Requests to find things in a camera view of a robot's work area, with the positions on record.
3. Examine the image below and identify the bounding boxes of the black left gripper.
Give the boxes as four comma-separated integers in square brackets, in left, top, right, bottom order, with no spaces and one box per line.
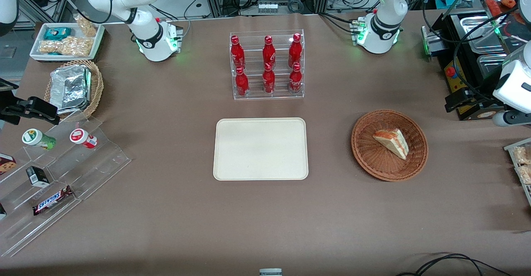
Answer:
[445,88,498,113]

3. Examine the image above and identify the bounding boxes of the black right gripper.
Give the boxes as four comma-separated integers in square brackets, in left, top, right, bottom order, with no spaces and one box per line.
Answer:
[0,97,60,125]

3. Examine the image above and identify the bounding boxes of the triangular sandwich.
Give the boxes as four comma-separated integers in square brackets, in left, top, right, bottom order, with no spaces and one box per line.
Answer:
[373,128,409,160]

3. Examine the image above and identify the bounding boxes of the white rectangular snack tray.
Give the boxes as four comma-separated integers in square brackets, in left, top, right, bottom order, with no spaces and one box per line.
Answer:
[30,22,105,63]

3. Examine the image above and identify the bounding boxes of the light wicker basket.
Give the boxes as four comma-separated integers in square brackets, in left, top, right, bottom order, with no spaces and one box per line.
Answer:
[44,59,104,121]

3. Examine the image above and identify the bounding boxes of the steel side tray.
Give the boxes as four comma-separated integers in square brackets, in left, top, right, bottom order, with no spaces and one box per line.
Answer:
[421,25,447,61]

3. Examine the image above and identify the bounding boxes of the brown wicker basket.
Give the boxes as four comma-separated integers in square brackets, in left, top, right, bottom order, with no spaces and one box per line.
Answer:
[351,109,429,182]

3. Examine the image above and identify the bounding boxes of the cream plastic tray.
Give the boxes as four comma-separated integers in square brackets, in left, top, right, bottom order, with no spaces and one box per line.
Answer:
[213,117,309,181]

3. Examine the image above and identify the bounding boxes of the green yogurt cup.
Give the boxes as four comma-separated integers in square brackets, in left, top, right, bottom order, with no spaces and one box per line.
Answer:
[22,129,56,151]

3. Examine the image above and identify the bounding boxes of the silver foil wrapped package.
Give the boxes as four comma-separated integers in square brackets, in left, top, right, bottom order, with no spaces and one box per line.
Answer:
[50,65,92,115]

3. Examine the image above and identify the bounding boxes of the steel warmer pan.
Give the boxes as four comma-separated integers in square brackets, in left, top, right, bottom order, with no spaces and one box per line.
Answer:
[476,54,512,82]
[458,15,505,55]

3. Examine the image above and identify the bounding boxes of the red yogurt cup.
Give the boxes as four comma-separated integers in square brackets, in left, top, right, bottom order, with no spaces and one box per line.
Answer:
[70,128,98,149]

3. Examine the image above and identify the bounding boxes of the black food warmer machine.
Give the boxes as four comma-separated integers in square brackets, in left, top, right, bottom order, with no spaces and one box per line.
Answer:
[421,0,531,121]

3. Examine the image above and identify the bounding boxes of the large clear peanut bag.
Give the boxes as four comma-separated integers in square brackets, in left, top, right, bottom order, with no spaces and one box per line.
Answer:
[39,36,94,57]

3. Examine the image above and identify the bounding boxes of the brown cookie box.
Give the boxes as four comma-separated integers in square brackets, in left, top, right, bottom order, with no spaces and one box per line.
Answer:
[0,153,17,176]

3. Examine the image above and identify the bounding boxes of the small black box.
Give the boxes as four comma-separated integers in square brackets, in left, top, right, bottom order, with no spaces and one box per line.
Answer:
[26,166,51,188]

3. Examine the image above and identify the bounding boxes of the teal snack packet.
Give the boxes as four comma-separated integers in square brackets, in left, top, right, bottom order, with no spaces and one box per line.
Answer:
[44,27,72,41]

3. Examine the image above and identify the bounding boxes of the clear acrylic stepped stand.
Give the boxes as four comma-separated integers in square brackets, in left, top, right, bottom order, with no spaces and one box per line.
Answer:
[0,110,132,258]

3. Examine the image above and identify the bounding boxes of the small clear snack bag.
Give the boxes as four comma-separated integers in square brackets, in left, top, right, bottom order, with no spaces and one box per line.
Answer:
[74,14,99,38]

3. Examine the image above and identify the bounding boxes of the snickers chocolate bar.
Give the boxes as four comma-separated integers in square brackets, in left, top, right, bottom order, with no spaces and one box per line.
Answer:
[33,186,75,216]

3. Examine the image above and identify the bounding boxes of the orange food pieces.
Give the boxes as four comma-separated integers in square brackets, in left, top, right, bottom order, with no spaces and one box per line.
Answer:
[485,0,519,19]

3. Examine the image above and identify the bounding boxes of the red cola bottle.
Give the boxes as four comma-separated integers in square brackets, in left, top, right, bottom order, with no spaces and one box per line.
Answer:
[235,67,250,98]
[231,35,246,70]
[263,63,276,95]
[288,33,302,66]
[262,36,276,67]
[289,62,303,94]

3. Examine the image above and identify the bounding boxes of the clear acrylic bottle rack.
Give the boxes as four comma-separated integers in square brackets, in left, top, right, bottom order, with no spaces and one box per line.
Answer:
[229,29,305,100]

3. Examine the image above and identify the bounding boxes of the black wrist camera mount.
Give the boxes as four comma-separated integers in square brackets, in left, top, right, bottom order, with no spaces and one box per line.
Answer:
[0,78,20,102]

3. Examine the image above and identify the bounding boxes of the white wire snack rack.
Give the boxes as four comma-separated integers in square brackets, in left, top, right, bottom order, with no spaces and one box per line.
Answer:
[504,137,531,207]

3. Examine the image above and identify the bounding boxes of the black floor cable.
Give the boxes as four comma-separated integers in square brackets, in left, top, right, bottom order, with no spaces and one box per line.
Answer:
[396,253,513,276]

